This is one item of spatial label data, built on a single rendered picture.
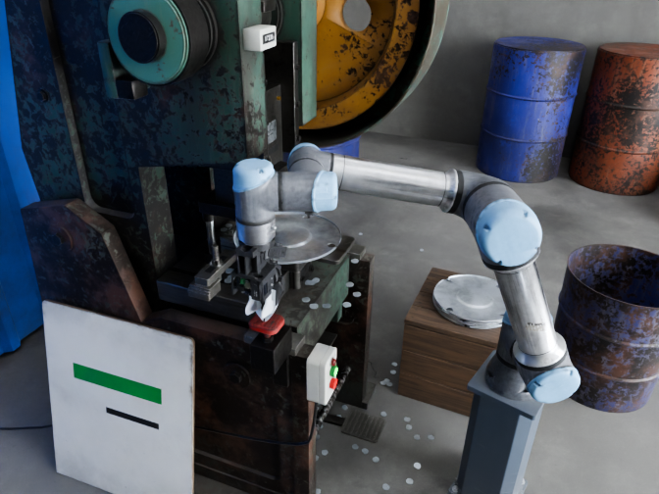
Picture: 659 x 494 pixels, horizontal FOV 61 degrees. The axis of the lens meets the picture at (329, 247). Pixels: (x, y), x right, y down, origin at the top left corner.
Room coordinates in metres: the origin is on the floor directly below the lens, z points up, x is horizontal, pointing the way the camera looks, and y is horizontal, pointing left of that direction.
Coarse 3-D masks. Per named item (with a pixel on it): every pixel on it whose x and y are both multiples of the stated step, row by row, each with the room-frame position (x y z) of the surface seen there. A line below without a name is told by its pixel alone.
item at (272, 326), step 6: (252, 318) 0.98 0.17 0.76; (258, 318) 0.98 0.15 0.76; (270, 318) 0.98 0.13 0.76; (276, 318) 0.98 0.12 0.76; (282, 318) 0.98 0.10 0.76; (252, 324) 0.96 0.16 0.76; (258, 324) 0.96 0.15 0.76; (264, 324) 0.96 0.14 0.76; (270, 324) 0.96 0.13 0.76; (276, 324) 0.96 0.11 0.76; (282, 324) 0.97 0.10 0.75; (258, 330) 0.95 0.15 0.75; (264, 330) 0.94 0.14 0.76; (270, 330) 0.94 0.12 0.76; (276, 330) 0.94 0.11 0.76; (264, 336) 0.97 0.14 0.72; (270, 336) 0.97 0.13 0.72
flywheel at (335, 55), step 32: (320, 0) 1.66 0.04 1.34; (384, 0) 1.61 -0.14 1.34; (416, 0) 1.55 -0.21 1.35; (320, 32) 1.68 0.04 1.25; (352, 32) 1.65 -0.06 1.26; (384, 32) 1.61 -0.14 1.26; (416, 32) 1.56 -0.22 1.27; (320, 64) 1.68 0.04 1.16; (352, 64) 1.65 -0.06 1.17; (384, 64) 1.57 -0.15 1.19; (320, 96) 1.68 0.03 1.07; (352, 96) 1.61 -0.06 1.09
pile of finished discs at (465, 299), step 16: (448, 288) 1.68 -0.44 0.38; (464, 288) 1.67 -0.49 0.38; (480, 288) 1.68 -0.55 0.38; (496, 288) 1.69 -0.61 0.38; (448, 304) 1.58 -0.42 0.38; (464, 304) 1.58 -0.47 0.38; (480, 304) 1.58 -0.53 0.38; (496, 304) 1.59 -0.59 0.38; (464, 320) 1.52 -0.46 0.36; (480, 320) 1.50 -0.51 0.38; (496, 320) 1.49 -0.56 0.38
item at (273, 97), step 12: (276, 84) 1.39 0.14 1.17; (276, 96) 1.37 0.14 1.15; (276, 108) 1.37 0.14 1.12; (276, 120) 1.37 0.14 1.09; (276, 132) 1.37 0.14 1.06; (276, 144) 1.37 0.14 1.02; (276, 156) 1.36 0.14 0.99; (276, 168) 1.33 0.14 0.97; (216, 180) 1.31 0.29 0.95; (228, 180) 1.29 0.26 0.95; (216, 192) 1.31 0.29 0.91; (228, 192) 1.30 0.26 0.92
